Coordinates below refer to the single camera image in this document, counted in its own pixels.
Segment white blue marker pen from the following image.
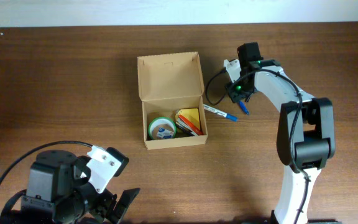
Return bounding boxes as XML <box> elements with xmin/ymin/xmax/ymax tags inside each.
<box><xmin>203</xmin><ymin>105</ymin><xmax>237</xmax><ymax>122</ymax></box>

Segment yellow spiral notepad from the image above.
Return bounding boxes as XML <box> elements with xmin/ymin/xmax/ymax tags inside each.
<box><xmin>175</xmin><ymin>108</ymin><xmax>201</xmax><ymax>130</ymax></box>

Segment brown cardboard box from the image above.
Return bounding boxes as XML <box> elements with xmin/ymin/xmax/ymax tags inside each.
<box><xmin>137</xmin><ymin>52</ymin><xmax>208</xmax><ymax>150</ymax></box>

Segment small white blue box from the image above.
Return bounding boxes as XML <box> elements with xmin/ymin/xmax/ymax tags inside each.
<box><xmin>156</xmin><ymin>128</ymin><xmax>174</xmax><ymax>139</ymax></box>

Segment green tape roll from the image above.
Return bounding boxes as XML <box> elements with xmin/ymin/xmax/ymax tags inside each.
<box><xmin>148</xmin><ymin>117</ymin><xmax>177</xmax><ymax>140</ymax></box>

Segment blue ballpoint pen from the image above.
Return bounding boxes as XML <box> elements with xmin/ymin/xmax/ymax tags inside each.
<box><xmin>238</xmin><ymin>101</ymin><xmax>250</xmax><ymax>115</ymax></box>

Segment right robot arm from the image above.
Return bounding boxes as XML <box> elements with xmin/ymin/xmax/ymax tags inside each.
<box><xmin>224</xmin><ymin>42</ymin><xmax>336</xmax><ymax>223</ymax></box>

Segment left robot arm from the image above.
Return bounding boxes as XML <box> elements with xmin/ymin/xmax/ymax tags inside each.
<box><xmin>0</xmin><ymin>146</ymin><xmax>140</xmax><ymax>223</ymax></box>

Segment black left camera cable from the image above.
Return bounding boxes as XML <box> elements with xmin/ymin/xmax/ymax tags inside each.
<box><xmin>0</xmin><ymin>140</ymin><xmax>93</xmax><ymax>224</ymax></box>

